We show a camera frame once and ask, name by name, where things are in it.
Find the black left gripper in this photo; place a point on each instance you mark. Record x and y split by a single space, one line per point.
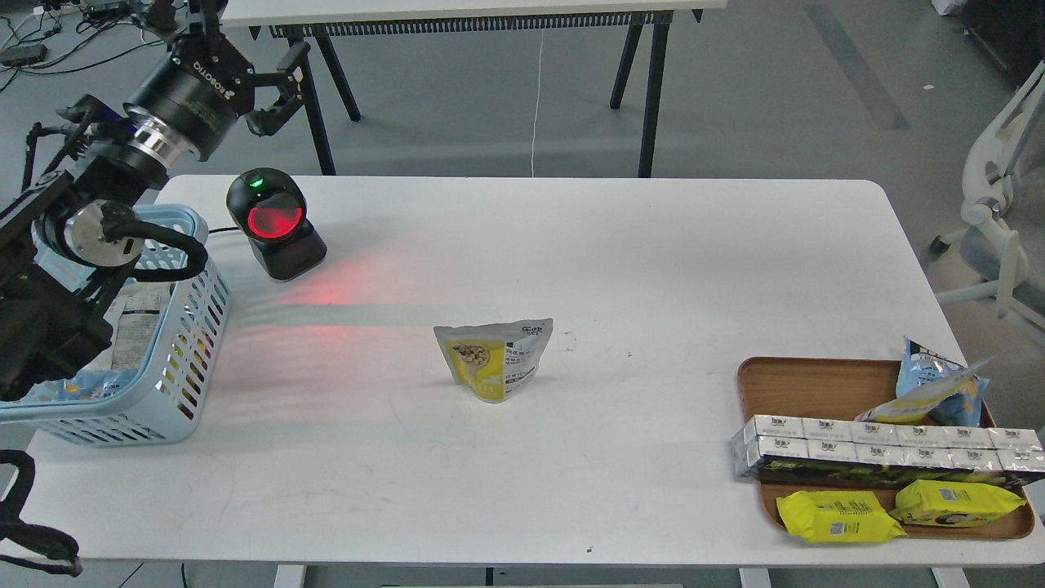
199 90

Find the yellow white snack pouch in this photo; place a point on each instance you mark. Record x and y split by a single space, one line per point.
494 360

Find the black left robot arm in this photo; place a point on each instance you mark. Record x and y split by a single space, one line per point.
77 235

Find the white snack packet in basket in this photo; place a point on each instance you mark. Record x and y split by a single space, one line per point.
134 315

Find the blue snack packet in basket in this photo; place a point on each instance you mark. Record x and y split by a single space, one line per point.
86 386

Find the light blue plastic basket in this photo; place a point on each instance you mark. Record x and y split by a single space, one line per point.
166 401

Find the blue snack bag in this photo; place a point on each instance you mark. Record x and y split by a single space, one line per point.
921 366

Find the yellow silver snack bag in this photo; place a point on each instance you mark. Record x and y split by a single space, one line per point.
912 407

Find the black barcode scanner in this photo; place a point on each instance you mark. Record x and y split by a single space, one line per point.
269 207

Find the black power adapter on floor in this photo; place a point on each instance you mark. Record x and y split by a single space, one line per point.
23 55

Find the brown wooden tray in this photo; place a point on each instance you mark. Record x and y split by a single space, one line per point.
842 389

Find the silver wrapped box pack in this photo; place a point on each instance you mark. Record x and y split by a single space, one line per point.
854 454

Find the yellow wet wipes pack left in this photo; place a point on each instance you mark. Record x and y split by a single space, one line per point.
838 517

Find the yellow wet wipes pack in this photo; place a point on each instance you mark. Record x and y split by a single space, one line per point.
838 517
933 502

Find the white office chair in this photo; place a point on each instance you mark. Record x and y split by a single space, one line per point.
991 186

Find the yellow wet wipes pack right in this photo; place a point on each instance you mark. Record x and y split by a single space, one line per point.
933 502

